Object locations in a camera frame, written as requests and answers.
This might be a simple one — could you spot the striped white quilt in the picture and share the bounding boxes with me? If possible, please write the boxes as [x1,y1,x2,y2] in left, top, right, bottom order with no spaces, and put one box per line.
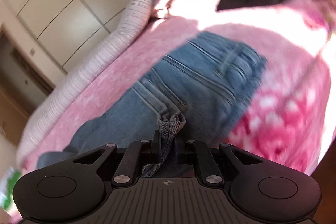
[16,0,189,161]

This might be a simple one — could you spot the wooden door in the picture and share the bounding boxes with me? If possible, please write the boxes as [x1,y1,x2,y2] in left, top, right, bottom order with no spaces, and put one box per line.
[0,30,55,140]

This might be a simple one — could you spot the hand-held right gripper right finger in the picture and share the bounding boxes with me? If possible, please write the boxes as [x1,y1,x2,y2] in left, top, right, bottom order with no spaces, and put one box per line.
[175,139,264,185]

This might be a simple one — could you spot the pink floral bed blanket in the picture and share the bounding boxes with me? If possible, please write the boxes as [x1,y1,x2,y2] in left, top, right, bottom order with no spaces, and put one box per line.
[21,0,332,177]

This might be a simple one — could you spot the folded green garment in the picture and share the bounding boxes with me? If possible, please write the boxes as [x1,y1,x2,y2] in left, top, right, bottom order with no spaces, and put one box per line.
[0,170,23,211]

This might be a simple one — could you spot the cream wardrobe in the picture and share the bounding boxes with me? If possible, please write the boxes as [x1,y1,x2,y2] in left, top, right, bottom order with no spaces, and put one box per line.
[3,0,147,75]

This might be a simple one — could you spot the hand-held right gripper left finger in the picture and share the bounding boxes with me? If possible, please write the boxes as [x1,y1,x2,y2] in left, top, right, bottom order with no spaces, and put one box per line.
[72,130,161,187]

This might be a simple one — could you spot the blue jeans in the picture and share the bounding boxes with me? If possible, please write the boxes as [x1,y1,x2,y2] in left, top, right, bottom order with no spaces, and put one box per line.
[37,31,268,178]

